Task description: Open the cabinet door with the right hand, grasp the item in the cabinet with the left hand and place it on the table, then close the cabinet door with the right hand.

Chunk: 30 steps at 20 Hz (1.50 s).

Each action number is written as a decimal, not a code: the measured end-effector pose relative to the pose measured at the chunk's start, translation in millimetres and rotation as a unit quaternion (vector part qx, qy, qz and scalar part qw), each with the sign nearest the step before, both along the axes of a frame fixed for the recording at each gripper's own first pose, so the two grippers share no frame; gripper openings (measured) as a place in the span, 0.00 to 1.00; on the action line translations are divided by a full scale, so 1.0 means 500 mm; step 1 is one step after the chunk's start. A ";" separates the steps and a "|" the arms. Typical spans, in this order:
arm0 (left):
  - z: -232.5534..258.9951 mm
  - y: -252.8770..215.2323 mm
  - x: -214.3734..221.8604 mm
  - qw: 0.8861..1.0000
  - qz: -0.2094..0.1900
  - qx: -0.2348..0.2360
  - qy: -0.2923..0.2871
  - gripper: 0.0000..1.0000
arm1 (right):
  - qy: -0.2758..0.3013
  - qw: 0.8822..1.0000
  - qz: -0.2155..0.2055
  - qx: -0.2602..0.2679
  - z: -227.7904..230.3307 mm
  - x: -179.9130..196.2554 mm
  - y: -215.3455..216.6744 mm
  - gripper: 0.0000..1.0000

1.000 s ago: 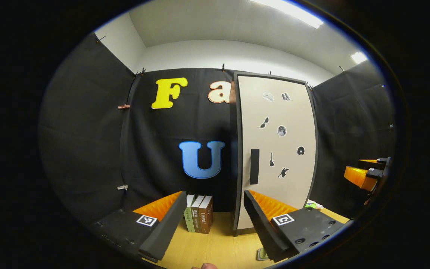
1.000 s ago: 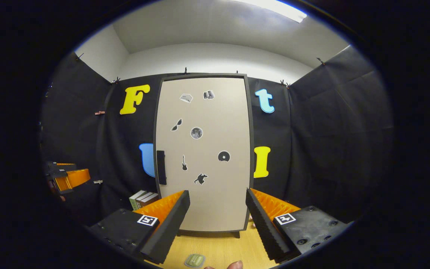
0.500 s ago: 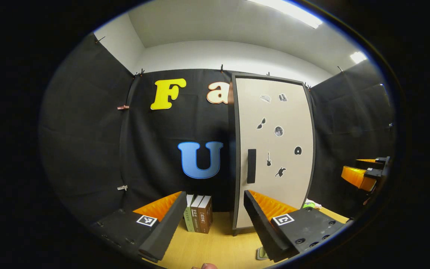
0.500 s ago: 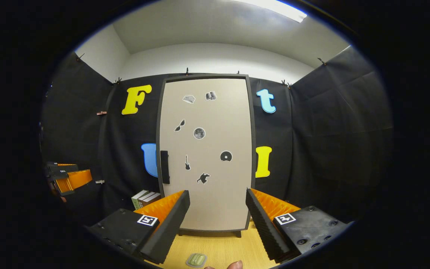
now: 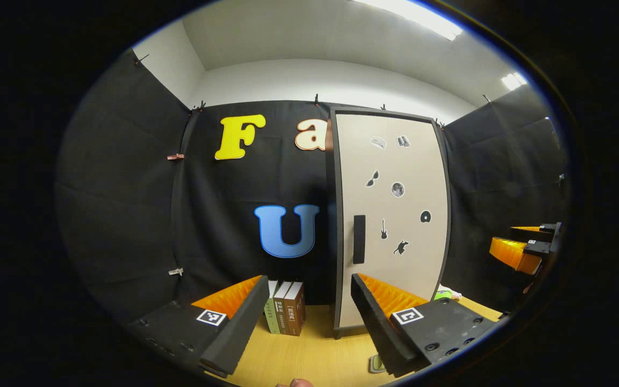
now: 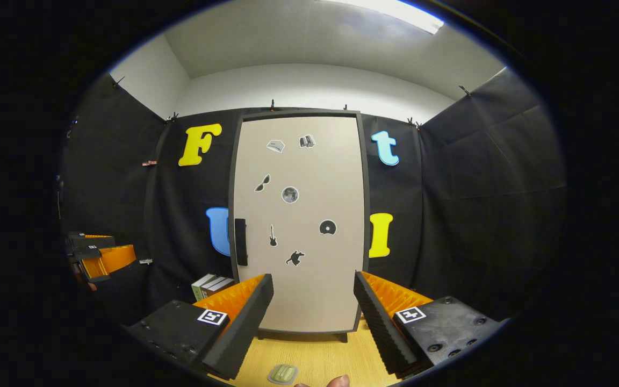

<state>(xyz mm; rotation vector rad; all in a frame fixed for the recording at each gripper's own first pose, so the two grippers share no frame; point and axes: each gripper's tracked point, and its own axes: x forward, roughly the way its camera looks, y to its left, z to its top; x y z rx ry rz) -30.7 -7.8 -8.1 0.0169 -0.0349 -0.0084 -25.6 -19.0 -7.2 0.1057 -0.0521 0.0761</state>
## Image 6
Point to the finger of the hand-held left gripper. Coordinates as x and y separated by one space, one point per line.
92 242
113 258

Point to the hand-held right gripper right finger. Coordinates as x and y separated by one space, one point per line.
379 328

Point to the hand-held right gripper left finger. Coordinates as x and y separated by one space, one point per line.
245 333

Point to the beige cabinet door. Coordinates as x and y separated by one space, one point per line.
299 172

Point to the dark grey cabinet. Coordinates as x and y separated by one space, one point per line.
299 113

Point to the dark brown book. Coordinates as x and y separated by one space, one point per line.
208 285

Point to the green book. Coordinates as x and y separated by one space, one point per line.
196 291

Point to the black backdrop cloth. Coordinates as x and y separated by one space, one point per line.
476 215

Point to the ceiling light panel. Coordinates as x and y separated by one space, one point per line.
395 13

